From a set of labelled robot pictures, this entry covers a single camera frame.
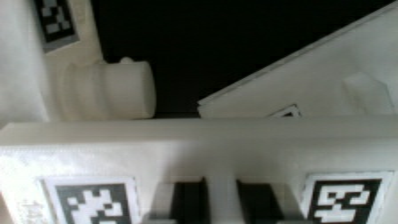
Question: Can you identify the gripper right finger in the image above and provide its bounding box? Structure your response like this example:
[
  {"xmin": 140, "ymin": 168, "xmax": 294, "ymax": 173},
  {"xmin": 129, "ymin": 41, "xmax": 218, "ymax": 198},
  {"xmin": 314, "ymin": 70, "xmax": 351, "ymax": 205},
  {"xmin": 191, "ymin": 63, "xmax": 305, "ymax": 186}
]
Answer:
[{"xmin": 236, "ymin": 180, "xmax": 296, "ymax": 224}]

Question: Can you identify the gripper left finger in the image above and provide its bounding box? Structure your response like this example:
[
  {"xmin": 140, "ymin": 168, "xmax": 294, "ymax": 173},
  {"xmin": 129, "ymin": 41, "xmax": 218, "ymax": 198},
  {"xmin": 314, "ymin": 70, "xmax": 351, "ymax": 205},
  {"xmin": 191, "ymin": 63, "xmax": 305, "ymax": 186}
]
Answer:
[{"xmin": 143, "ymin": 177, "xmax": 207, "ymax": 224}]

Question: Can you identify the white cabinet door panel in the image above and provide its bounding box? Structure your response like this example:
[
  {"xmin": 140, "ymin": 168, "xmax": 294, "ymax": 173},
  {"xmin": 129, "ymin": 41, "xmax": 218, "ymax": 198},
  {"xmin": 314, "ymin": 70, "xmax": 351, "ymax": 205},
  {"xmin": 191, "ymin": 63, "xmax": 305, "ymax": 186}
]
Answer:
[
  {"xmin": 0, "ymin": 116, "xmax": 398, "ymax": 224},
  {"xmin": 199, "ymin": 5, "xmax": 398, "ymax": 118}
]

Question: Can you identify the white cabinet body box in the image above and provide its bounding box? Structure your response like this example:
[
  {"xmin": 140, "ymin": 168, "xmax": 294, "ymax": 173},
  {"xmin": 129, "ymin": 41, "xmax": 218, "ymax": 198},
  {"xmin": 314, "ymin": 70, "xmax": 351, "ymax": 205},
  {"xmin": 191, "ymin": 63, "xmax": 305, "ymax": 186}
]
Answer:
[{"xmin": 0, "ymin": 0, "xmax": 156, "ymax": 128}]

